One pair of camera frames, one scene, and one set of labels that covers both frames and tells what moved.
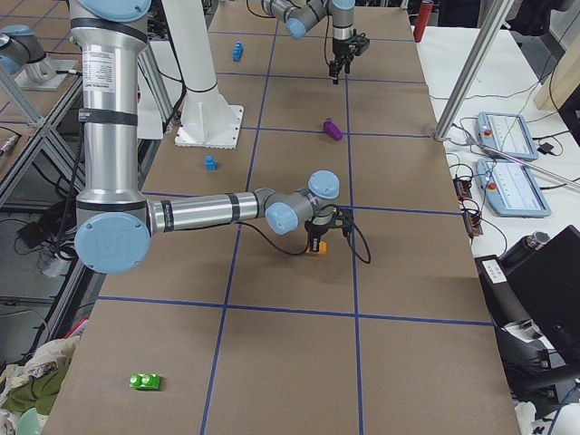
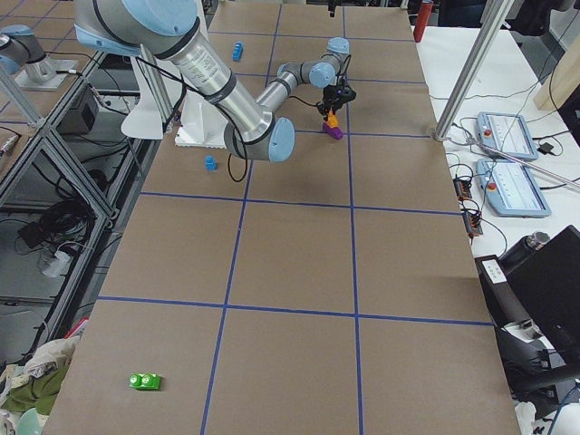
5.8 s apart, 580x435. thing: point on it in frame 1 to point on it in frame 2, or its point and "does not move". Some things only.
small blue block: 210,163 does not move
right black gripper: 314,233 to 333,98
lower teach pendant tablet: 511,188 does not move
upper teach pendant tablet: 505,135 does not move
